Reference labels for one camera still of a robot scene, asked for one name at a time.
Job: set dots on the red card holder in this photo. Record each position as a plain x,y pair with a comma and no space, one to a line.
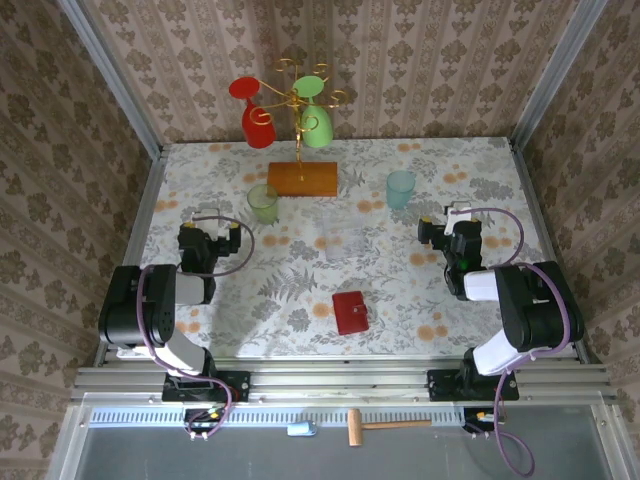
350,312

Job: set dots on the red wine glass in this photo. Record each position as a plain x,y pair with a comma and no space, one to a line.
259,132

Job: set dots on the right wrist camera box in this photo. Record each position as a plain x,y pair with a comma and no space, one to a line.
457,220

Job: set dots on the light blue small device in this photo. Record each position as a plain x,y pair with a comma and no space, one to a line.
301,429

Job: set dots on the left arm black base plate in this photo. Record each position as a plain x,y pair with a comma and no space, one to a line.
240,385

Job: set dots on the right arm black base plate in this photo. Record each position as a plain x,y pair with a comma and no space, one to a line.
440,387

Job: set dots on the green wine glass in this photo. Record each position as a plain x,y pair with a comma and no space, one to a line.
318,131

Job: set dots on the teal plastic tumbler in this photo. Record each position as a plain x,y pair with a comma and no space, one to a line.
400,192

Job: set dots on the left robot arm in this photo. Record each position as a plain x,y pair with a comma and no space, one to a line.
125,310

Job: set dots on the aluminium corner post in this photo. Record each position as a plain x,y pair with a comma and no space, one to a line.
553,75
114,75

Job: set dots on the clear plastic card box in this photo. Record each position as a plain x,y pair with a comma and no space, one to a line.
342,235

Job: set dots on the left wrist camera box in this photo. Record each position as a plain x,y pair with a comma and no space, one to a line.
207,222

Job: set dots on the floral tablecloth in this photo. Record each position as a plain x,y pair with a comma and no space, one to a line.
450,165

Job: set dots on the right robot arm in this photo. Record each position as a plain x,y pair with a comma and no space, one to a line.
540,310

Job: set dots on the aluminium cross rail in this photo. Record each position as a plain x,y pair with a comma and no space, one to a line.
340,382

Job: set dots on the grey metal panel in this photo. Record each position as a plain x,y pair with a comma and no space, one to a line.
200,460

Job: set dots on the green plastic tumbler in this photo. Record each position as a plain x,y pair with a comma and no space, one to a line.
263,210

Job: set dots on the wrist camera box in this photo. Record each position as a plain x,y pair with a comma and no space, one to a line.
207,222
457,220

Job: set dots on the wooden mallet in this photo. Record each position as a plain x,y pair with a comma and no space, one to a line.
355,430

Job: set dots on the aluminium table side rail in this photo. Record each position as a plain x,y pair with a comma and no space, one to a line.
141,210
539,210

